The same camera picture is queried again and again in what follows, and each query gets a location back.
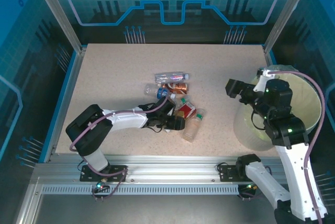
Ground copper-coloured bottle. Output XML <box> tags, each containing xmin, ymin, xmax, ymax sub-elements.
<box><xmin>161</xmin><ymin>82</ymin><xmax>189</xmax><ymax>95</ymax></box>

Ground pale yellow lined bin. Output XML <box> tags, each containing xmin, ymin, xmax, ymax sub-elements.
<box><xmin>232</xmin><ymin>64</ymin><xmax>323</xmax><ymax>151</ymax></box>

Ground green-capped beige drink bottle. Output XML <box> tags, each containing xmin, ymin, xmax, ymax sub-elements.
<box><xmin>182</xmin><ymin>108</ymin><xmax>206</xmax><ymax>143</ymax></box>

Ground green-capped clear bottle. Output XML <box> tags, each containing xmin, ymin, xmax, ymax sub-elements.
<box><xmin>175</xmin><ymin>97</ymin><xmax>191</xmax><ymax>109</ymax></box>

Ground clear silvery dark-capped bottle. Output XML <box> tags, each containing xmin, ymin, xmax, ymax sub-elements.
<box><xmin>154</xmin><ymin>71</ymin><xmax>191</xmax><ymax>83</ymax></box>

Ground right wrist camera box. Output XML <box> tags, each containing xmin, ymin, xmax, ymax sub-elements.
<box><xmin>255</xmin><ymin>68</ymin><xmax>276</xmax><ymax>93</ymax></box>

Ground aluminium table side rail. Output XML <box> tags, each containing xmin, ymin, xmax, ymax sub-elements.
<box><xmin>48</xmin><ymin>47</ymin><xmax>87</xmax><ymax>162</ymax></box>
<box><xmin>263</xmin><ymin>46</ymin><xmax>278</xmax><ymax>68</ymax></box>

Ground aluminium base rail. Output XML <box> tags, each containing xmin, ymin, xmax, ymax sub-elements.
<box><xmin>32</xmin><ymin>152</ymin><xmax>312</xmax><ymax>185</ymax></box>

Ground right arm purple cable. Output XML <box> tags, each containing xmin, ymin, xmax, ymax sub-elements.
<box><xmin>268</xmin><ymin>69</ymin><xmax>326</xmax><ymax>221</ymax></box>

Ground slotted cable duct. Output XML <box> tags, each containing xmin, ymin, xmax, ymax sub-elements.
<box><xmin>41</xmin><ymin>184</ymin><xmax>240</xmax><ymax>195</ymax></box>

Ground aluminium frame post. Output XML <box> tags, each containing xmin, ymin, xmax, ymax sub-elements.
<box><xmin>263</xmin><ymin>0</ymin><xmax>316</xmax><ymax>53</ymax></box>
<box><xmin>28</xmin><ymin>0</ymin><xmax>87</xmax><ymax>53</ymax></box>

